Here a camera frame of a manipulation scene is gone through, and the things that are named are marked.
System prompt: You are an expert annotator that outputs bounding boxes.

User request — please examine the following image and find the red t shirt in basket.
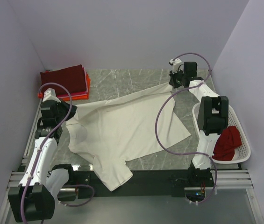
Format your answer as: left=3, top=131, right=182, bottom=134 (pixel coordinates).
left=212, top=126, right=242, bottom=161

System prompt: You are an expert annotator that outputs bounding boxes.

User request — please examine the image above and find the pink folded shirt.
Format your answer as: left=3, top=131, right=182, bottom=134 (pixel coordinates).
left=57, top=65, right=86, bottom=98

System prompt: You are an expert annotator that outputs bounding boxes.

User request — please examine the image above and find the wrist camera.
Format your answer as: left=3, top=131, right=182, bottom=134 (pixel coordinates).
left=169, top=58, right=184, bottom=74
left=43, top=88, right=61, bottom=103

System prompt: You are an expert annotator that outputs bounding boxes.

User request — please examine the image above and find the white t shirt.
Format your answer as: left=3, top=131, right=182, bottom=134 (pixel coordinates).
left=66, top=84, right=190, bottom=191

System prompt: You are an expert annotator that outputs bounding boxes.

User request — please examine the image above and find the aluminium rail frame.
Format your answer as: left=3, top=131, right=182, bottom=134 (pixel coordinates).
left=0, top=100, right=264, bottom=224

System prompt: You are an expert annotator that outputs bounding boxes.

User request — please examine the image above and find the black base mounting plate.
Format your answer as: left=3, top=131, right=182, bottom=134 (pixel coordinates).
left=57, top=163, right=242, bottom=201

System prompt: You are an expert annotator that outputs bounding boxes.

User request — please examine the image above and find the orange folded shirt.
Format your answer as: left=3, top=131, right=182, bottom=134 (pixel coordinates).
left=37, top=72, right=92, bottom=101

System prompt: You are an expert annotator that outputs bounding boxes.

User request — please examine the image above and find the lilac folded shirt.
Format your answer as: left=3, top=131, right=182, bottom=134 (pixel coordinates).
left=84, top=68, right=91, bottom=99

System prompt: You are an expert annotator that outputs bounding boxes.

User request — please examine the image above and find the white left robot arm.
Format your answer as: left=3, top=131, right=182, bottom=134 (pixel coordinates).
left=8, top=98, right=77, bottom=224

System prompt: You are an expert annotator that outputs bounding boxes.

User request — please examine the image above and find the white perforated plastic basket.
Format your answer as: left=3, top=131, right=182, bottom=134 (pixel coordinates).
left=192, top=102, right=251, bottom=169

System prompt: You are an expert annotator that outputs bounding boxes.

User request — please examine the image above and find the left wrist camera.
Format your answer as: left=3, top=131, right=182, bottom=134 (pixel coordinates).
left=43, top=88, right=61, bottom=103

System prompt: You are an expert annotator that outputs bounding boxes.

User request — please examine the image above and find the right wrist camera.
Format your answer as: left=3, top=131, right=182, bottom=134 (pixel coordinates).
left=169, top=58, right=184, bottom=74

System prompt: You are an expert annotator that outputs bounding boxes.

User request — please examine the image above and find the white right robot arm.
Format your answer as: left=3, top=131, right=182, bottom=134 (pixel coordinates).
left=169, top=59, right=229, bottom=186

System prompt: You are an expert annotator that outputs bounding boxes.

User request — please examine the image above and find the dark red folded shirt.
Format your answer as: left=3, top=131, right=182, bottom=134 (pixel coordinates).
left=40, top=64, right=88, bottom=95

